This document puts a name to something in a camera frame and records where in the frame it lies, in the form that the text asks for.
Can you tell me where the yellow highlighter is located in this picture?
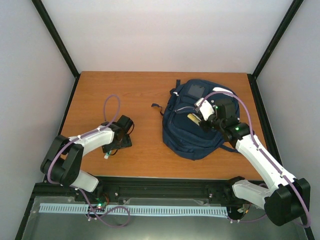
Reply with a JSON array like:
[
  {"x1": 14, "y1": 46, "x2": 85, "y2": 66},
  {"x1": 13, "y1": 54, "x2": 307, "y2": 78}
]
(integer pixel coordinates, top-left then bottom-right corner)
[{"x1": 187, "y1": 113, "x2": 201, "y2": 126}]

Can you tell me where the green white glue stick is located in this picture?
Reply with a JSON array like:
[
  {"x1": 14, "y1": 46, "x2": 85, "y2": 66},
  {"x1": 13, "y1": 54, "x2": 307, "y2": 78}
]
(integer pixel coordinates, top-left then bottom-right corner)
[{"x1": 104, "y1": 151, "x2": 111, "y2": 160}]

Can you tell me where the navy blue student backpack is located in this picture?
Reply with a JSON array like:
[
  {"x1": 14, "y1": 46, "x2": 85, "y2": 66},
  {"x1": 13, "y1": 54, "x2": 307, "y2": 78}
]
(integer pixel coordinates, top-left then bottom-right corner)
[{"x1": 160, "y1": 79, "x2": 238, "y2": 161}]

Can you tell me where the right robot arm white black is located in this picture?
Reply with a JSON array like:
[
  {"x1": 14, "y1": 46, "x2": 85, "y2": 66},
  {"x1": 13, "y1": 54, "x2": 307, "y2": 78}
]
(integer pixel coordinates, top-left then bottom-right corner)
[{"x1": 195, "y1": 97, "x2": 311, "y2": 228}]

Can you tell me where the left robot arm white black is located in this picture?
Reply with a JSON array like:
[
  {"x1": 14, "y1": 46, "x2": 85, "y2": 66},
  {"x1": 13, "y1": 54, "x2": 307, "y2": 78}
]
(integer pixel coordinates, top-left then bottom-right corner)
[{"x1": 40, "y1": 115, "x2": 135, "y2": 202}]

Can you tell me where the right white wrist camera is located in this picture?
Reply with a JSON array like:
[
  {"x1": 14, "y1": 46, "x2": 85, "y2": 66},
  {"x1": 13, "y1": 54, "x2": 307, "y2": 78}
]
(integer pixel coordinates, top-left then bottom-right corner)
[{"x1": 194, "y1": 97, "x2": 215, "y2": 121}]

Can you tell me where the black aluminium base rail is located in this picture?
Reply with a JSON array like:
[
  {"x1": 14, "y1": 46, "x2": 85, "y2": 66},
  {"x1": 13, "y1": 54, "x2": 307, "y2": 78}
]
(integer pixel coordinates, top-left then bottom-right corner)
[{"x1": 32, "y1": 174, "x2": 300, "y2": 208}]

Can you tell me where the light blue slotted cable duct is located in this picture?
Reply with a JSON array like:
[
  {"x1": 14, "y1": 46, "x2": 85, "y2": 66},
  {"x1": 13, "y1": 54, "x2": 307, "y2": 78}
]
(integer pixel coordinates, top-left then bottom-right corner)
[{"x1": 38, "y1": 203, "x2": 228, "y2": 218}]

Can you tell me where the right black frame post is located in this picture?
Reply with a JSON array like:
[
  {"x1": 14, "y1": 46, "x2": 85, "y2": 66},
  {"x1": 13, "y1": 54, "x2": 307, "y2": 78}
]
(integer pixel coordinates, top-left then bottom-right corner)
[{"x1": 252, "y1": 0, "x2": 304, "y2": 80}]

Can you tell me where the black frame post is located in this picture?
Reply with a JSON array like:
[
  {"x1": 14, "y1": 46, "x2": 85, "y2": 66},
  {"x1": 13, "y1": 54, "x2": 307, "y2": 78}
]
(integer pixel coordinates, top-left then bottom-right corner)
[
  {"x1": 252, "y1": 0, "x2": 304, "y2": 80},
  {"x1": 31, "y1": 0, "x2": 80, "y2": 78}
]

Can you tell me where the left black frame post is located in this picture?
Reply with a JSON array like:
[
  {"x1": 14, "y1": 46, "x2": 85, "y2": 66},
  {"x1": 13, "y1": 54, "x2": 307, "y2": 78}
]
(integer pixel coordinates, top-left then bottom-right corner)
[{"x1": 31, "y1": 0, "x2": 80, "y2": 78}]

